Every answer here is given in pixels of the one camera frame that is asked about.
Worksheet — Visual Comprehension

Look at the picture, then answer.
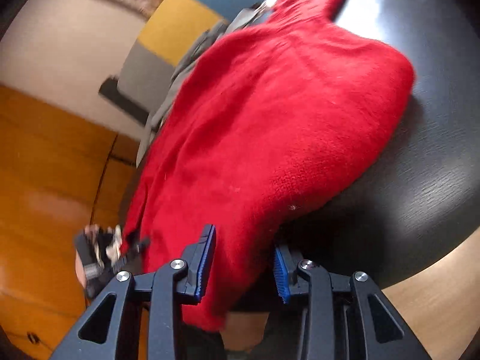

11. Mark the red knit sweater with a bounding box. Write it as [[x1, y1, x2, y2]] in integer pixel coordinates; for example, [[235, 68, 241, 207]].
[[124, 0, 414, 332]]

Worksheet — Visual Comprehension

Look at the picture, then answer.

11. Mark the left hand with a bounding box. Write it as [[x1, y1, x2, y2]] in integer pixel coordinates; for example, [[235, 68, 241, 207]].
[[74, 224, 122, 290]]

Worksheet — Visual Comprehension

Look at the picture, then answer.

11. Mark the grey garment on chair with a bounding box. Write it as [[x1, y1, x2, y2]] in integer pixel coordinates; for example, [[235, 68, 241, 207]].
[[136, 7, 269, 167]]

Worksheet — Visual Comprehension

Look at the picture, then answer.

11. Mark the grey yellow blue chair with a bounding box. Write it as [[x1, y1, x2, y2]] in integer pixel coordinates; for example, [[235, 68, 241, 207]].
[[98, 0, 264, 125]]

